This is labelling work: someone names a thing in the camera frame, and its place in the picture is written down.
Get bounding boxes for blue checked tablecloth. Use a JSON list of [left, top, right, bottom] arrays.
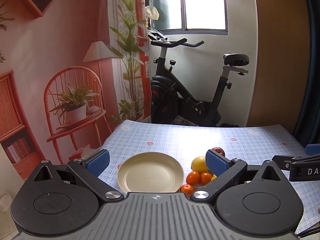
[[97, 120, 320, 238]]

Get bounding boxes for orange tangerine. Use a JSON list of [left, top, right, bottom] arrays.
[[180, 184, 195, 197], [186, 171, 200, 185], [199, 172, 212, 184]]

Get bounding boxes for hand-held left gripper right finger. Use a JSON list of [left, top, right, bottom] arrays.
[[190, 149, 287, 202]]

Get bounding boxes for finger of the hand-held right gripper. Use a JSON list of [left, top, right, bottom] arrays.
[[305, 144, 320, 155], [272, 154, 320, 167]]

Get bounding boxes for white cloth cap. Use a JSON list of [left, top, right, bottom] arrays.
[[145, 5, 160, 20]]

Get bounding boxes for window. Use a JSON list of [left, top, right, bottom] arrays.
[[144, 0, 228, 36]]

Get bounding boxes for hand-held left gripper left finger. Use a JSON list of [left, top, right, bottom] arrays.
[[33, 149, 125, 202]]

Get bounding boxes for wall poster with furniture print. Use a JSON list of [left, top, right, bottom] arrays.
[[0, 0, 151, 180]]

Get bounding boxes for cream round plate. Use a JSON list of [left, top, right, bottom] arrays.
[[117, 152, 185, 194]]

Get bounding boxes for large yellow lemon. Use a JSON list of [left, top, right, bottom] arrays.
[[191, 156, 209, 173]]

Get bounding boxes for wooden door panel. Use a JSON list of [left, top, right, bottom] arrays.
[[246, 0, 312, 135]]

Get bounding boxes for black exercise bike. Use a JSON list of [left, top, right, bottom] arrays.
[[147, 29, 250, 127]]

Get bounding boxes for dark blue curtain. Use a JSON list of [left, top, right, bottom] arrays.
[[292, 0, 320, 146]]

